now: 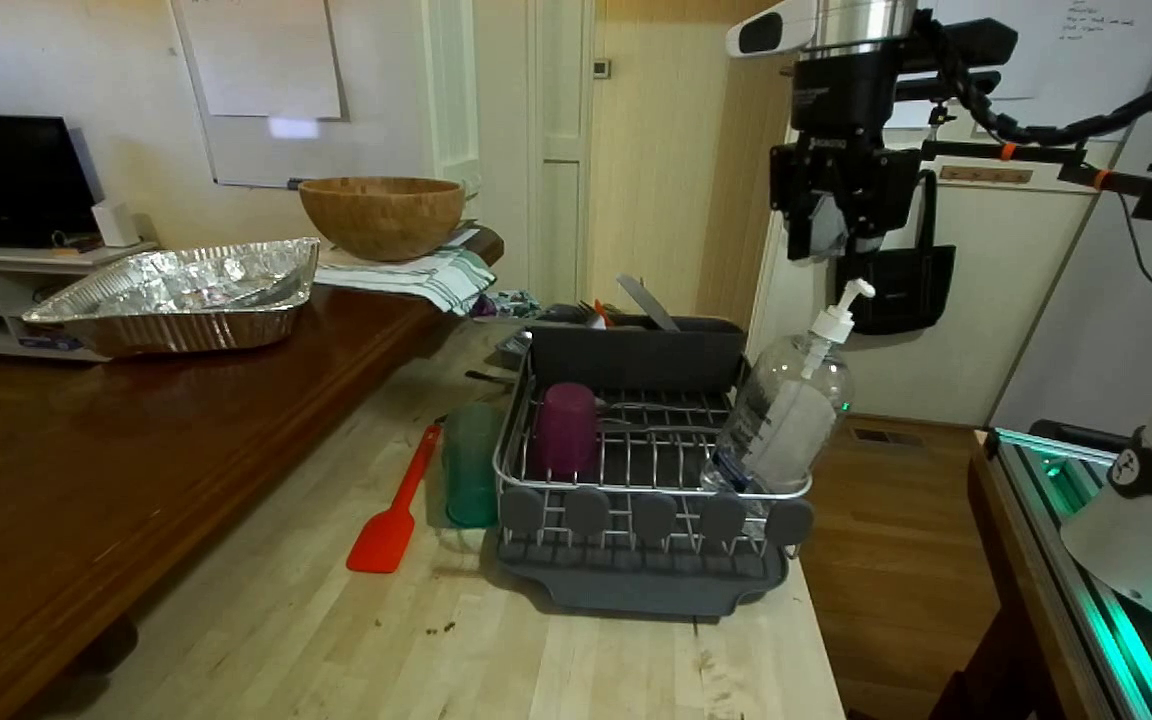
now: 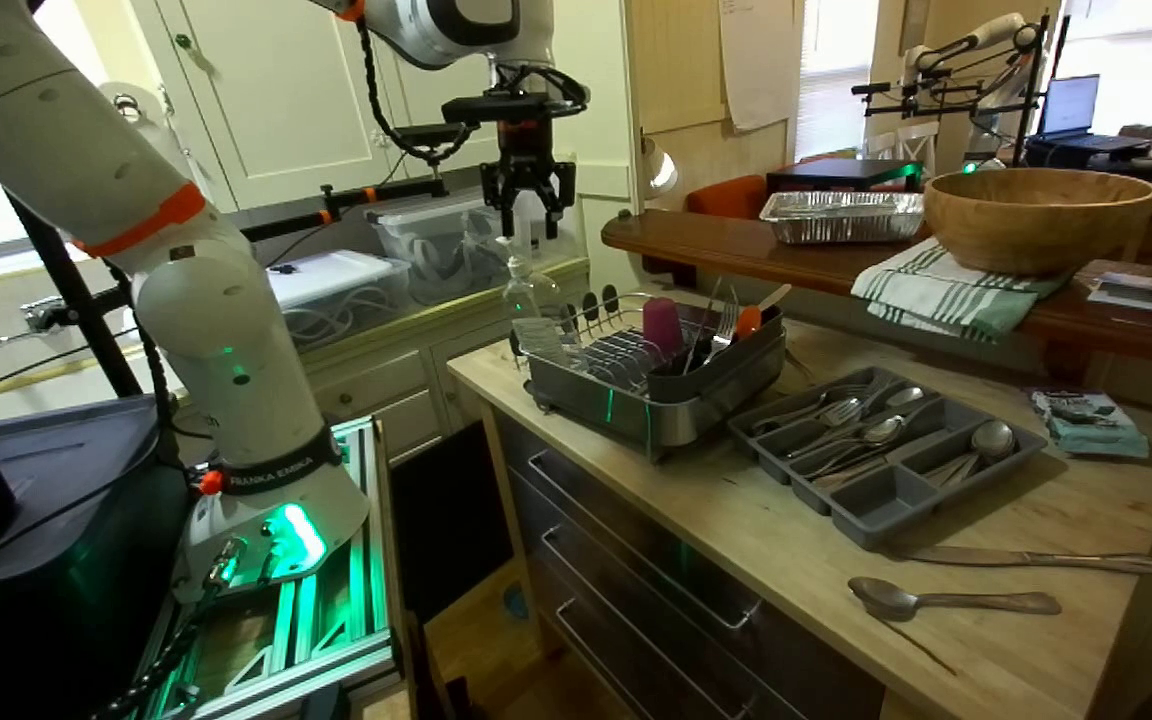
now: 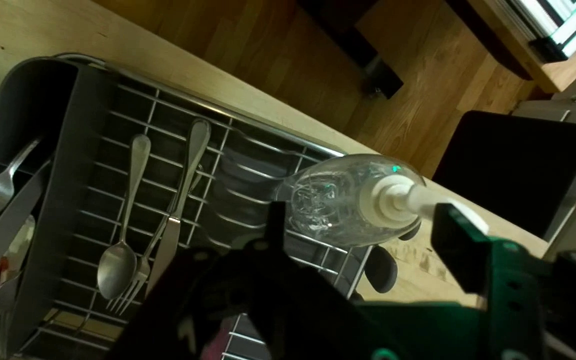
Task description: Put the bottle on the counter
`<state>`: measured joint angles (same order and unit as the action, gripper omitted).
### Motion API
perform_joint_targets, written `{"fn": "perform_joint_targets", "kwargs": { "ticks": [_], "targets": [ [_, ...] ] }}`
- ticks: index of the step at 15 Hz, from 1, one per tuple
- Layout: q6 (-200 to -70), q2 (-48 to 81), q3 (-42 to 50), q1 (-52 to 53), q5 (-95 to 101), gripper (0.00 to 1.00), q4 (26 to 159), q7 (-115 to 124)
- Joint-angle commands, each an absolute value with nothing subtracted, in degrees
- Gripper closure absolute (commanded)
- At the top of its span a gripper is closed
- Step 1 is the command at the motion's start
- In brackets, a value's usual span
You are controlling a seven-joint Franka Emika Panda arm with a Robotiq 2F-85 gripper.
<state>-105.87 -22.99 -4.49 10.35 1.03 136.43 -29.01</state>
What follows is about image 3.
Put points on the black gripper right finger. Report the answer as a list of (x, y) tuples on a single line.
[(460, 251)]

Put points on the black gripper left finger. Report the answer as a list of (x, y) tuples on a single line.
[(277, 230)]

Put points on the clear hand sanitizer pump bottle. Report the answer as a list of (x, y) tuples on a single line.
[(349, 200)]

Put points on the aluminium robot base platform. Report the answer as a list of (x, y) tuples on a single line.
[(555, 26)]

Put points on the metal table knife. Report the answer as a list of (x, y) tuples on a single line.
[(188, 180), (8, 226)]

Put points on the metal spoon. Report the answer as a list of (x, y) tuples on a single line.
[(116, 267)]

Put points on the grey dish drying rack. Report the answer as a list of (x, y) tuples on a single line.
[(89, 133)]

